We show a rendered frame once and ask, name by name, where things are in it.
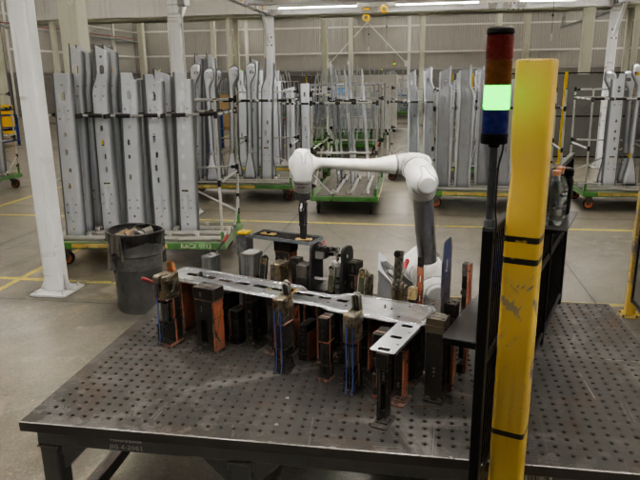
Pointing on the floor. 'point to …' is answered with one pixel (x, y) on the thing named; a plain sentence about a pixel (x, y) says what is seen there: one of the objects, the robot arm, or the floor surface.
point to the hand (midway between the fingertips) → (303, 230)
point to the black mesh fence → (553, 270)
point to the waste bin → (135, 263)
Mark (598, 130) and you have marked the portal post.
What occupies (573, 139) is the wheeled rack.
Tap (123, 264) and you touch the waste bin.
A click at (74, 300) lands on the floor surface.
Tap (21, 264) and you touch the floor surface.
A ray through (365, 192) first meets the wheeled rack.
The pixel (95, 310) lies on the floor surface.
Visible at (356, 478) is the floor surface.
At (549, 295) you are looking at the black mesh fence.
